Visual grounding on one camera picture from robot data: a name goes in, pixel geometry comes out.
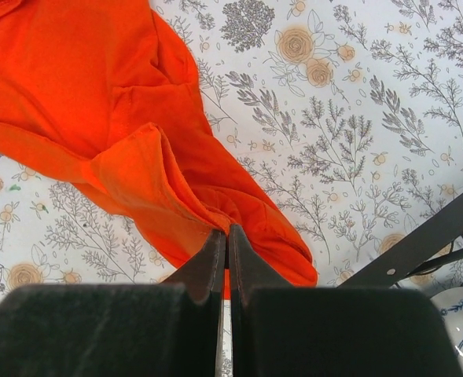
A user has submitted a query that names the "black wire dish rack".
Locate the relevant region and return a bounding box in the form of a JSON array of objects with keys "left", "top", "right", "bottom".
[{"left": 341, "top": 193, "right": 463, "bottom": 288}]

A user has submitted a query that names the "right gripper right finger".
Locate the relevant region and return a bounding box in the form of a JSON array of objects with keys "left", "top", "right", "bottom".
[{"left": 229, "top": 225, "right": 462, "bottom": 376}]

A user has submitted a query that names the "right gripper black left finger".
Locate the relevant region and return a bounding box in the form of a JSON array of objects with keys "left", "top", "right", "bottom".
[{"left": 0, "top": 231, "right": 226, "bottom": 376}]

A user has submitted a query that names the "floral tablecloth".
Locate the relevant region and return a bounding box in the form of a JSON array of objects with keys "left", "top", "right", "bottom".
[{"left": 0, "top": 1, "right": 463, "bottom": 301}]

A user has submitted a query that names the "orange t shirt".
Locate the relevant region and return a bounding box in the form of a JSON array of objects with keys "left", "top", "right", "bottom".
[{"left": 0, "top": 1, "right": 318, "bottom": 287}]

